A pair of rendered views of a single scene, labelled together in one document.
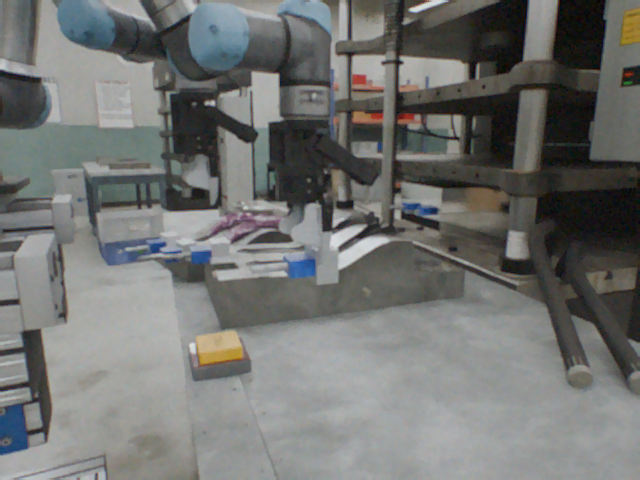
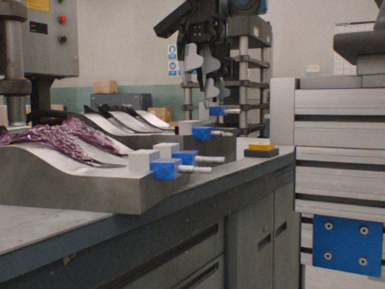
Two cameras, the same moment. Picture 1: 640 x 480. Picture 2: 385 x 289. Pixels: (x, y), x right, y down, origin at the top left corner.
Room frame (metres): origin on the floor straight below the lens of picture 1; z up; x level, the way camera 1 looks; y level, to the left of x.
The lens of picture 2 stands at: (1.50, 0.95, 0.96)
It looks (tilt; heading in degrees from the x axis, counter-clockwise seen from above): 6 degrees down; 232
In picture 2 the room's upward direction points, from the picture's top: 1 degrees counter-clockwise
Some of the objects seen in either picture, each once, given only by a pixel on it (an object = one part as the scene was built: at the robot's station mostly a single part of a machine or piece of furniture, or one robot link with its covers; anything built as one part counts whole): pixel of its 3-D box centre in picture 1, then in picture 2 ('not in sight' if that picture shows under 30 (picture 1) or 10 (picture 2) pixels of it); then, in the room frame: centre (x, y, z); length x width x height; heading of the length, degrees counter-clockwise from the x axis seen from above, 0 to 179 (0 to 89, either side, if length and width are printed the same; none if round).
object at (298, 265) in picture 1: (293, 265); (221, 110); (0.69, 0.04, 0.93); 0.13 x 0.05 x 0.05; 110
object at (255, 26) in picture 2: not in sight; (231, 95); (-2.34, -3.14, 1.03); 1.54 x 0.94 x 2.06; 29
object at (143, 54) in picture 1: (142, 39); not in sight; (0.94, 0.34, 1.31); 0.11 x 0.11 x 0.08; 73
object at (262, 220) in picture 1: (255, 221); (48, 136); (1.25, 0.18, 0.90); 0.26 x 0.18 x 0.08; 127
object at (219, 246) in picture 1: (195, 254); (208, 133); (0.92, 0.26, 0.89); 0.13 x 0.05 x 0.05; 110
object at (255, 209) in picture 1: (248, 216); not in sight; (1.70, 0.27, 0.84); 0.20 x 0.15 x 0.07; 110
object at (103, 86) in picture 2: not in sight; (105, 86); (-2.12, -6.68, 1.26); 0.42 x 0.33 x 0.29; 119
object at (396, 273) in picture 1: (329, 261); (134, 136); (0.95, -0.02, 0.87); 0.50 x 0.26 x 0.14; 110
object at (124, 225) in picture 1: (134, 224); not in sight; (4.29, 1.76, 0.32); 0.60 x 0.40 x 0.22; 124
